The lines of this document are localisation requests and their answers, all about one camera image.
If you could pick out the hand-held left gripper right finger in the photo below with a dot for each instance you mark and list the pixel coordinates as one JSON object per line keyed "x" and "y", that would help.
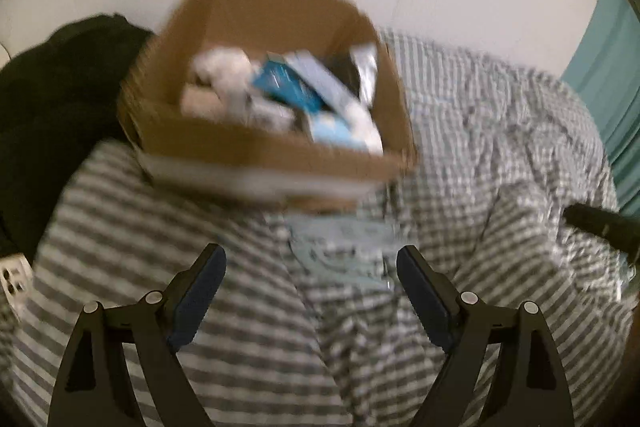
{"x": 425, "y": 302}

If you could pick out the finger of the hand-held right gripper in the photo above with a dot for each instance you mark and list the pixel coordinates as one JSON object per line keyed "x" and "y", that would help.
{"x": 600, "y": 224}

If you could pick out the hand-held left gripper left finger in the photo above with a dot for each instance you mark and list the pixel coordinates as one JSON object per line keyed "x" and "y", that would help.
{"x": 197, "y": 302}

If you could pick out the brown cardboard box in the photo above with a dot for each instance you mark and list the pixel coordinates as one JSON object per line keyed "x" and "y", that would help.
{"x": 210, "y": 142}

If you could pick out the blue and white tissue pack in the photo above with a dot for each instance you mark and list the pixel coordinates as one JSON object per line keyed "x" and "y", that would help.
{"x": 345, "y": 132}

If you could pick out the white plush toy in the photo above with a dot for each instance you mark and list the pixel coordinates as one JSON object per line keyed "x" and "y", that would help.
{"x": 220, "y": 69}

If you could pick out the grey checkered blanket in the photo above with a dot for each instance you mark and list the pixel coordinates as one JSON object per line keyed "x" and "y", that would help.
{"x": 200, "y": 217}

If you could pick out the small grey checked blanket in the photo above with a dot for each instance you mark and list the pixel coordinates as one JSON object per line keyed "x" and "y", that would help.
{"x": 500, "y": 132}

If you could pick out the teal curtain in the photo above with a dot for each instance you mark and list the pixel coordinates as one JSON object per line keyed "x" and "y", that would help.
{"x": 617, "y": 82}

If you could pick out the white power strip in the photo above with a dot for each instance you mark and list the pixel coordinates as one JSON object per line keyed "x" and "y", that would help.
{"x": 12, "y": 277}

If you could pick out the black cloth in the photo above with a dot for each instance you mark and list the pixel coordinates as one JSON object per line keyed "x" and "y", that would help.
{"x": 50, "y": 107}

